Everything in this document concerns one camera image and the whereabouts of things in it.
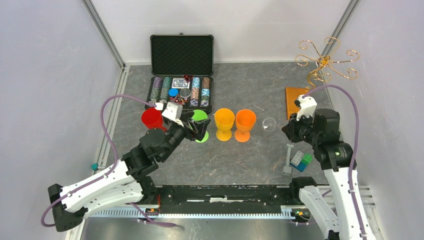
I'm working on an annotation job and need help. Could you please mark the blue green building blocks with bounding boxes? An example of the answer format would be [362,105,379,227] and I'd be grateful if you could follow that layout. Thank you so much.
[290,150,313,172]

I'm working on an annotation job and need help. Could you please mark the purple cable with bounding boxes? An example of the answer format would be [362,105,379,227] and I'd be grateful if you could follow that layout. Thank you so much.
[40,94,181,229]
[303,84,369,240]

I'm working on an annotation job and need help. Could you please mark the blue round chip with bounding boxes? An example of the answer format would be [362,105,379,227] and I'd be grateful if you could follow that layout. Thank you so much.
[168,88,179,97]

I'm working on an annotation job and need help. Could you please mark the green plastic wine glass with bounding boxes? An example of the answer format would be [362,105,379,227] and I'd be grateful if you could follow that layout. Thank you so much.
[192,109,209,143]

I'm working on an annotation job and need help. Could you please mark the red plastic wine glass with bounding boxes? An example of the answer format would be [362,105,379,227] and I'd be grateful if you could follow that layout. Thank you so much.
[140,108,167,132]

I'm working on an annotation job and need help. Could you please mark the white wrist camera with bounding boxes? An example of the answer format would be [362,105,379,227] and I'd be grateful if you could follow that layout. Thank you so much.
[154,101,184,126]
[294,94,317,121]

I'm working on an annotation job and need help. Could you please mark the yellow plastic wine glass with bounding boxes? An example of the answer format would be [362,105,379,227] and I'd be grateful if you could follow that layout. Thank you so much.
[214,108,235,142]

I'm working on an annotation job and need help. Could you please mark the playing card deck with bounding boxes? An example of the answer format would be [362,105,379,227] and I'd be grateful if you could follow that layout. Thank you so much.
[171,78,190,89]

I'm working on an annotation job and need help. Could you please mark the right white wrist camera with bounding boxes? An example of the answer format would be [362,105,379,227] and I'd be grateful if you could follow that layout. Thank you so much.
[294,94,317,121]

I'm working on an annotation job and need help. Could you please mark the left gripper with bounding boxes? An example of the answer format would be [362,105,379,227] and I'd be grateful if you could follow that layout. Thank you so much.
[160,111,211,162]

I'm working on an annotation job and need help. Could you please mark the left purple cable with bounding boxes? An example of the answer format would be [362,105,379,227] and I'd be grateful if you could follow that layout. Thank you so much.
[40,94,181,229]

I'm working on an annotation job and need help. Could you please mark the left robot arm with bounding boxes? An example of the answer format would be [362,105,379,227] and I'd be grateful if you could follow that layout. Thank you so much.
[48,111,211,232]

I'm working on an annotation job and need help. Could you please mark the gold wire glass rack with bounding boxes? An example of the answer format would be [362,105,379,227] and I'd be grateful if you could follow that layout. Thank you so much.
[295,36,360,94]

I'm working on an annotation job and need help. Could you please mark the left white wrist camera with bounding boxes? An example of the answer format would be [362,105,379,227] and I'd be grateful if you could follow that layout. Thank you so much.
[154,101,184,126]

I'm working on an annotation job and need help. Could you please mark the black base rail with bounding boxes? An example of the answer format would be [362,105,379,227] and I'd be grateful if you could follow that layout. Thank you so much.
[139,184,303,214]

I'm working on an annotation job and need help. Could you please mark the black poker chip case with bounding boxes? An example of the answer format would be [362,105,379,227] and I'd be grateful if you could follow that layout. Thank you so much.
[147,34,215,114]

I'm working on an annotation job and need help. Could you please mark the wooden rack base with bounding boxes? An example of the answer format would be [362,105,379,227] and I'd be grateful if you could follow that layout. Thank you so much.
[285,87,309,120]

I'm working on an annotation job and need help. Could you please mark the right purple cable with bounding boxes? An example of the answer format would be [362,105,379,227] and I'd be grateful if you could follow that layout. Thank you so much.
[303,84,369,240]

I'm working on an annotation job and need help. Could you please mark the teal small block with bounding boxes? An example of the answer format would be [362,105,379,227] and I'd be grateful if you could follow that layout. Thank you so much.
[91,163,99,171]

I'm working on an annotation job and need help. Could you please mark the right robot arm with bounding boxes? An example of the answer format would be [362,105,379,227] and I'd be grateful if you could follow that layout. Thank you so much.
[282,108,376,240]

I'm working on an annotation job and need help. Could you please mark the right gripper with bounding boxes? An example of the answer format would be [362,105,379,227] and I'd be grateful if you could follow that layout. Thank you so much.
[281,110,321,146]

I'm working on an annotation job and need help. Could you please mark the orange plastic wine glass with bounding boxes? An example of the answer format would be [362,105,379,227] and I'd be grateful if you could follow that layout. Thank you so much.
[235,109,257,143]

